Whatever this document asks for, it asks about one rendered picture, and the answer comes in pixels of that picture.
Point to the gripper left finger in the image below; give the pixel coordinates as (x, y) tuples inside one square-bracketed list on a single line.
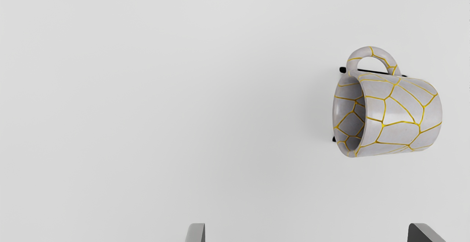
[(196, 234)]

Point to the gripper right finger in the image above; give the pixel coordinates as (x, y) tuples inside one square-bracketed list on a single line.
[(422, 234)]

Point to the grey mug with gold cracks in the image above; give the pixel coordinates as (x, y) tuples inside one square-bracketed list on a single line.
[(396, 113)]

